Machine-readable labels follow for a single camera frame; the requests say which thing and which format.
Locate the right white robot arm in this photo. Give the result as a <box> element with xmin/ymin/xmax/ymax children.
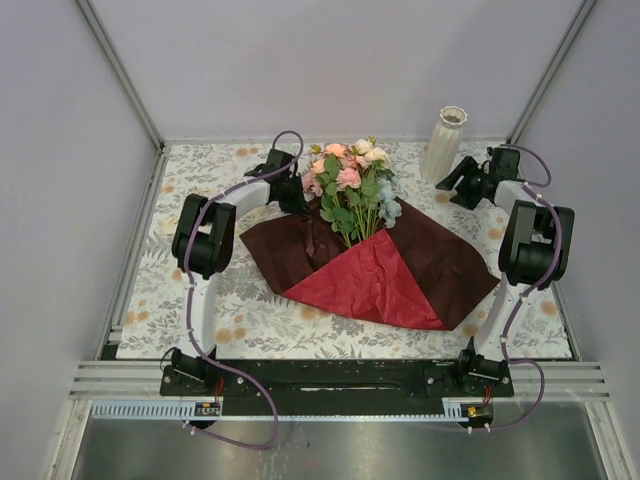
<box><xmin>436</xmin><ymin>144</ymin><xmax>575</xmax><ymax>397</ymax></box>

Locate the left aluminium frame post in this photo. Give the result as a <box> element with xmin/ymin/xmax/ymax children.
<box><xmin>73</xmin><ymin>0</ymin><xmax>165</xmax><ymax>151</ymax></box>

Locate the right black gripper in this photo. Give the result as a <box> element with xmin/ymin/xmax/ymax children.
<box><xmin>435</xmin><ymin>156</ymin><xmax>491</xmax><ymax>212</ymax></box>

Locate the artificial flower bunch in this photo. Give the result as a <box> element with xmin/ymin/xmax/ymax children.
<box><xmin>302</xmin><ymin>136</ymin><xmax>402</xmax><ymax>247</ymax></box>

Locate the cream ribbon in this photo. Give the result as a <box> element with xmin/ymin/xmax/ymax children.
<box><xmin>159</xmin><ymin>219</ymin><xmax>176</xmax><ymax>236</ymax></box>

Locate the red wrapping paper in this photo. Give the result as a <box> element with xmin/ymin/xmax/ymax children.
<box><xmin>240</xmin><ymin>202</ymin><xmax>499</xmax><ymax>331</ymax></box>

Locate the white ribbed vase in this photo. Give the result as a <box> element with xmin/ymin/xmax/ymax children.
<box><xmin>420</xmin><ymin>106</ymin><xmax>468</xmax><ymax>185</ymax></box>

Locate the white slotted cable duct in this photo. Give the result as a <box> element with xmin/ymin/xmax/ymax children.
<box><xmin>91</xmin><ymin>398</ymin><xmax>468</xmax><ymax>422</ymax></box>

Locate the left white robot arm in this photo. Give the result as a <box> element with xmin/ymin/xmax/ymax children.
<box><xmin>160</xmin><ymin>148</ymin><xmax>305</xmax><ymax>396</ymax></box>

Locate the floral table mat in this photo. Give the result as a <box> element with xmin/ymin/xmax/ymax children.
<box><xmin>102</xmin><ymin>141</ymin><xmax>574</xmax><ymax>361</ymax></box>

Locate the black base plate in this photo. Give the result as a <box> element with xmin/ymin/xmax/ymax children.
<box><xmin>188</xmin><ymin>360</ymin><xmax>487</xmax><ymax>412</ymax></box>

